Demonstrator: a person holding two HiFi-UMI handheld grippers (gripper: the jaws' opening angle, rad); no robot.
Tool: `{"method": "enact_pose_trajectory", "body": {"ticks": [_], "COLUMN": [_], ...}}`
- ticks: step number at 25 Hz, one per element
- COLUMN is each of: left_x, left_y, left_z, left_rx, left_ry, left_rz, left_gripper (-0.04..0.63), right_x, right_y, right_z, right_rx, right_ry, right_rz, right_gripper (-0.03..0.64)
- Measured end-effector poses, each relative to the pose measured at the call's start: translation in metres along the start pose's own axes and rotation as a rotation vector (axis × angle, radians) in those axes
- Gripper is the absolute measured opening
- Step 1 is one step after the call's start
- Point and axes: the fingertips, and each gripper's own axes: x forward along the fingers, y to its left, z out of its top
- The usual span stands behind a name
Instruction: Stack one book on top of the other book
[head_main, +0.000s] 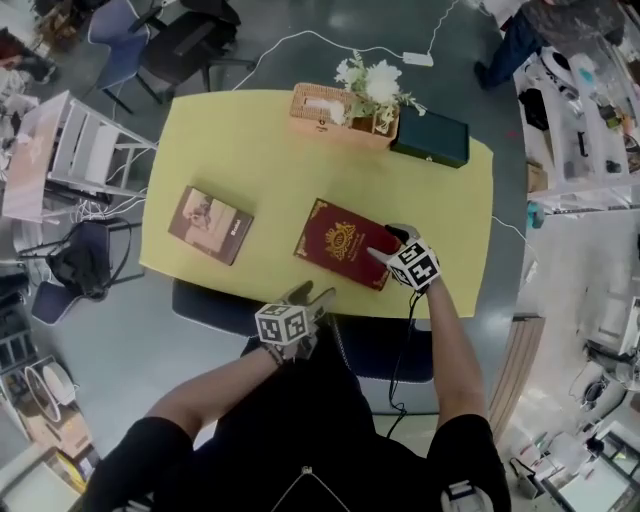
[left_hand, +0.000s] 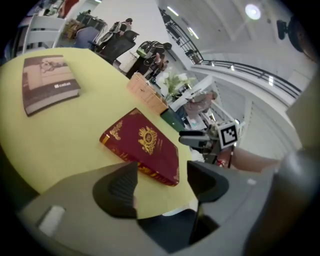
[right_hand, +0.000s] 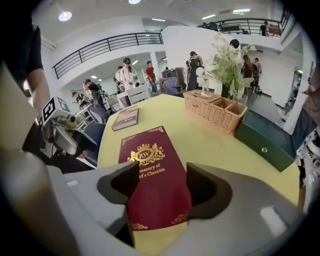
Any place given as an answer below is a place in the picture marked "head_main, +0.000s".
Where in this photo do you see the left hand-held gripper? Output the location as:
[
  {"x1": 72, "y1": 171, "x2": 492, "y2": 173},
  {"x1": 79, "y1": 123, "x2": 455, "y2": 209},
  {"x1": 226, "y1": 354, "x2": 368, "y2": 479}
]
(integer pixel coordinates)
[{"x1": 254, "y1": 279, "x2": 338, "y2": 363}]

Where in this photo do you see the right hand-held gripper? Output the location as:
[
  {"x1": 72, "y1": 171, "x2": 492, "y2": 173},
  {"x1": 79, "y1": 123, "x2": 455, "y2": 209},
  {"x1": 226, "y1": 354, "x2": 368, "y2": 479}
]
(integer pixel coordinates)
[{"x1": 366, "y1": 222, "x2": 443, "y2": 294}]

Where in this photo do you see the red gold-ornament book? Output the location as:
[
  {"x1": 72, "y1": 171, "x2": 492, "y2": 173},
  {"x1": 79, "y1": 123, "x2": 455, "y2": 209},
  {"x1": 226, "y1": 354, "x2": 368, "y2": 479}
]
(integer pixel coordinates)
[{"x1": 292, "y1": 197, "x2": 406, "y2": 292}]

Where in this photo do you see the brown photo-cover book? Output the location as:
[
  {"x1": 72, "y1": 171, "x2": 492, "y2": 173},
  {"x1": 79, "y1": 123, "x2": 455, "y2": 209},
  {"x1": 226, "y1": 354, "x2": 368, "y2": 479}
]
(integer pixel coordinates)
[{"x1": 167, "y1": 185, "x2": 255, "y2": 266}]

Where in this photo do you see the person's left forearm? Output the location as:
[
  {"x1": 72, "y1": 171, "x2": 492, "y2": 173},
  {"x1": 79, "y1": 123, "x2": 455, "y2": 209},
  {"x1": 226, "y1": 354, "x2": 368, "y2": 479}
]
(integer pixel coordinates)
[{"x1": 143, "y1": 344, "x2": 282, "y2": 442}]

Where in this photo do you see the person's right forearm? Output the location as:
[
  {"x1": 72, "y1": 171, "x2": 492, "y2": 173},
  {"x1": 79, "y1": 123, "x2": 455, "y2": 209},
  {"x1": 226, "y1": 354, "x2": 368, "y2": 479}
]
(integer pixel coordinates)
[{"x1": 424, "y1": 280, "x2": 490, "y2": 442}]

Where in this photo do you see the dark green box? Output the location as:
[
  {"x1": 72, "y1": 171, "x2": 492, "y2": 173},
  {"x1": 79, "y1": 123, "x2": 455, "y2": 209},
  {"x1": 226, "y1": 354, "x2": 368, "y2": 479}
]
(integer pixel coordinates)
[{"x1": 389, "y1": 105, "x2": 471, "y2": 170}]

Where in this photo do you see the person's black shirt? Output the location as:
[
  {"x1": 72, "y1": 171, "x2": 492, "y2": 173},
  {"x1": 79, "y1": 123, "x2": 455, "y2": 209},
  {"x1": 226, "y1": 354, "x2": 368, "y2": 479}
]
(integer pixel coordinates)
[{"x1": 87, "y1": 324, "x2": 514, "y2": 512}]

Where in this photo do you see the wicker tissue basket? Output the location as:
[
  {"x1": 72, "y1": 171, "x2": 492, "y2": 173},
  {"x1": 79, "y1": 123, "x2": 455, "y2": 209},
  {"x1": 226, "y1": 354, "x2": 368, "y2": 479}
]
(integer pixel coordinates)
[{"x1": 288, "y1": 82, "x2": 401, "y2": 150}]

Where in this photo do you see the small cardboard box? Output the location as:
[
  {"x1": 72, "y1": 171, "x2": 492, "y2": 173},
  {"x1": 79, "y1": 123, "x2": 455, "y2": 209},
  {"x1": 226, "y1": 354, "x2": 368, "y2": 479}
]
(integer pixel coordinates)
[{"x1": 527, "y1": 159, "x2": 549, "y2": 194}]

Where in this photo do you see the white flower bouquet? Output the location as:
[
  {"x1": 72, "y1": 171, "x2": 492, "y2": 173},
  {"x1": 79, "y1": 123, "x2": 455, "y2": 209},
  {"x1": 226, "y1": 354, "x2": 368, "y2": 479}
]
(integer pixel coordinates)
[{"x1": 333, "y1": 49, "x2": 429, "y2": 134}]

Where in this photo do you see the yellow tablecloth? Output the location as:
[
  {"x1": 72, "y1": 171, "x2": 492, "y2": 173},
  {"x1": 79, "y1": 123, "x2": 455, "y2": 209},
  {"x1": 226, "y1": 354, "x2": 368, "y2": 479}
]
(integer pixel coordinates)
[{"x1": 138, "y1": 89, "x2": 495, "y2": 320}]

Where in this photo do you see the wooden slatted board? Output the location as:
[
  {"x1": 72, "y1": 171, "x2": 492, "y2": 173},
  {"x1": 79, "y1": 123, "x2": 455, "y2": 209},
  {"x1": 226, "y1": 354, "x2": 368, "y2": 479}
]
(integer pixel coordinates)
[{"x1": 487, "y1": 313, "x2": 547, "y2": 442}]

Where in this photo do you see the white shelving unit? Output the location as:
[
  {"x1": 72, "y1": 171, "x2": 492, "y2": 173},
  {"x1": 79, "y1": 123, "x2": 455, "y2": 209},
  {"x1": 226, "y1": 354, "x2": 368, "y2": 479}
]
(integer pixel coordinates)
[{"x1": 512, "y1": 24, "x2": 640, "y2": 216}]

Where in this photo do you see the black bag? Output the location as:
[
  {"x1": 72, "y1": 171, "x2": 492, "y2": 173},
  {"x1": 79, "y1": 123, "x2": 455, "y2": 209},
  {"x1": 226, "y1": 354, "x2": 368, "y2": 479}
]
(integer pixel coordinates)
[{"x1": 49, "y1": 224, "x2": 111, "y2": 299}]

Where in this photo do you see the white folding chair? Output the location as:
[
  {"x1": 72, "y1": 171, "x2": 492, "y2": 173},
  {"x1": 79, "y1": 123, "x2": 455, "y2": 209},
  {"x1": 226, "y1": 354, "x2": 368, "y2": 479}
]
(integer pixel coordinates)
[{"x1": 47, "y1": 97, "x2": 159, "y2": 199}]

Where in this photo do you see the white tote bag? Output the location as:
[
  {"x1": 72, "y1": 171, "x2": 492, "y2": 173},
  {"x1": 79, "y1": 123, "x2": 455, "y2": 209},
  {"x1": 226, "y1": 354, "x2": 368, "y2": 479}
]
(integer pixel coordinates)
[{"x1": 509, "y1": 457, "x2": 547, "y2": 500}]

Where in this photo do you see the black office chair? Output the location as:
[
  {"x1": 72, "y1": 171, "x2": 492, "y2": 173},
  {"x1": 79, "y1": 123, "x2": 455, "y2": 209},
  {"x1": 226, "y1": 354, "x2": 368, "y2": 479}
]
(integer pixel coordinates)
[{"x1": 137, "y1": 0, "x2": 256, "y2": 106}]

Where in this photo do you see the pink table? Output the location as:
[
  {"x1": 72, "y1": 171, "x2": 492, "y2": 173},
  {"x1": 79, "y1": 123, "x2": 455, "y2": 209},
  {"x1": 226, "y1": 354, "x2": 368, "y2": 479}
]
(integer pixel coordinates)
[{"x1": 2, "y1": 89, "x2": 71, "y2": 221}]

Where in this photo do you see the blue plastic chair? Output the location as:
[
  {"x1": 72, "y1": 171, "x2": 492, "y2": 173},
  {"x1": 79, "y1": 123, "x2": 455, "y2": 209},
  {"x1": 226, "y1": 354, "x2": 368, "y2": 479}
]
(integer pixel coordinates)
[{"x1": 87, "y1": 0, "x2": 151, "y2": 116}]

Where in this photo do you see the thin neck cord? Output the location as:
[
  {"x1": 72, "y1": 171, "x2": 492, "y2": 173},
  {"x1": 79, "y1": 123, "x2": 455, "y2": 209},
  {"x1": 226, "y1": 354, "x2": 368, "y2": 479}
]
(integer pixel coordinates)
[{"x1": 269, "y1": 465, "x2": 351, "y2": 512}]

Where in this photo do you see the long white cable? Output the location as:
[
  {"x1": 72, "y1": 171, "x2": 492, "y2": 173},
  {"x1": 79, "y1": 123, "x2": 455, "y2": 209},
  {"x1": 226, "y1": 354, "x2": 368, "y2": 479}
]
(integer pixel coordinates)
[{"x1": 232, "y1": 29, "x2": 406, "y2": 91}]

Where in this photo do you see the navy metal-frame chair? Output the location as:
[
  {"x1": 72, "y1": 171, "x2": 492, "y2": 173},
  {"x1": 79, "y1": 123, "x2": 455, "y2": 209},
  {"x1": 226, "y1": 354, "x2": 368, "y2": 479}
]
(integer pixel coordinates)
[{"x1": 17, "y1": 217, "x2": 146, "y2": 326}]

